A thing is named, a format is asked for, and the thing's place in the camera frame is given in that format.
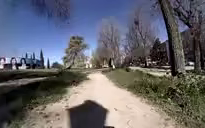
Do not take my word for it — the pale dirt path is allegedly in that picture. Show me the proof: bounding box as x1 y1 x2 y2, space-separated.
20 70 178 128

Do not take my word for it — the row of bare trees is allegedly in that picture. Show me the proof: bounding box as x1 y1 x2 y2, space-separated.
91 8 158 68

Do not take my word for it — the green pine tree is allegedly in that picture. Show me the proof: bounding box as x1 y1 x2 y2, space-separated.
62 35 90 70

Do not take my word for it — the pale side path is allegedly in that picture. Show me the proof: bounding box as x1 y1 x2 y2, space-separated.
128 65 205 84

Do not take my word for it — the dark evergreen tree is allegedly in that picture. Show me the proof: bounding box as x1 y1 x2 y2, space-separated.
149 37 169 67

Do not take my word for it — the row of dark cypress trees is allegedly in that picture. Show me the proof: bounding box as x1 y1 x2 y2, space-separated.
24 49 52 70

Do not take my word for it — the grass strip with dark soil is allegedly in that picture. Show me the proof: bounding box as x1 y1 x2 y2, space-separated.
0 69 91 128

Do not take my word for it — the grass verge with weeds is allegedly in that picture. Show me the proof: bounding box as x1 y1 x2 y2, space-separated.
101 67 205 128

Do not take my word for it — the large leaning tree trunk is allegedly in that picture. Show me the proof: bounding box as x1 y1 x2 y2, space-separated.
156 0 188 77

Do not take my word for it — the building with arched windows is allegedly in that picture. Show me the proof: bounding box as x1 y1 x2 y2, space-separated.
0 55 44 70

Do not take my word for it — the grey paved road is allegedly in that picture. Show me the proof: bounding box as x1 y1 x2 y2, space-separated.
0 75 56 90

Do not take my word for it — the bare branched tree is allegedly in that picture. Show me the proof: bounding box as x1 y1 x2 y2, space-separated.
171 0 205 72

